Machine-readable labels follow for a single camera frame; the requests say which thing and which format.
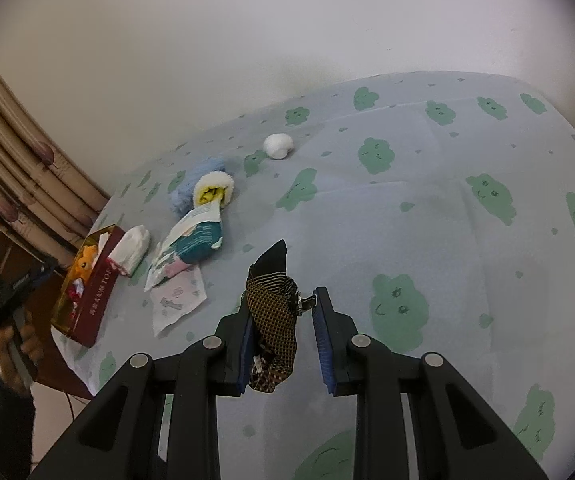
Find dark red box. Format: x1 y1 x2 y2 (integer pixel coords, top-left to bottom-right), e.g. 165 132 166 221
50 224 128 348

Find yellow plush with white trim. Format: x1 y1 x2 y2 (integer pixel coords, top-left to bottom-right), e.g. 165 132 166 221
192 171 234 209

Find light blue fluffy plush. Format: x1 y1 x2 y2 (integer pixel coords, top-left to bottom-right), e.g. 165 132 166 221
168 157 226 216

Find person's left forearm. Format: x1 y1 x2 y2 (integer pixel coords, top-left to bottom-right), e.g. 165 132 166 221
0 375 36 476

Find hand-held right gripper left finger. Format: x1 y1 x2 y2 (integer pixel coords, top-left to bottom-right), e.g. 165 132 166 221
30 305 256 480

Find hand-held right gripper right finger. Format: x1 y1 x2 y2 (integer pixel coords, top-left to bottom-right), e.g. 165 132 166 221
311 286 551 480

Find red and white plush toy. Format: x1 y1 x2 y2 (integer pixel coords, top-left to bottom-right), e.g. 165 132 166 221
65 280 88 306

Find teal and white packet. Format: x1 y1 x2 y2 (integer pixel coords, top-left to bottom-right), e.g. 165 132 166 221
145 204 226 291

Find white plush ball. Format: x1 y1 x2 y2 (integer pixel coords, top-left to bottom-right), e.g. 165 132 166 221
262 132 293 161

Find yellow plush toy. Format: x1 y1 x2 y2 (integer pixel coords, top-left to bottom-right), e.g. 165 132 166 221
70 245 101 281

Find beige patterned curtain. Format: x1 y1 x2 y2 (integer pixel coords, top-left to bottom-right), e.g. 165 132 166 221
0 37 111 276

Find dark patterned sock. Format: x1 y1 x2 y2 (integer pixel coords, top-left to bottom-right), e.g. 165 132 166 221
245 240 301 393

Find white rolled cloth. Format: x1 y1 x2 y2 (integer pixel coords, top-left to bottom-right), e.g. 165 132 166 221
106 225 151 277

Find person's left hand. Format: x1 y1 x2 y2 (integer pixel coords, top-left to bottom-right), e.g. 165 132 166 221
0 310 44 396

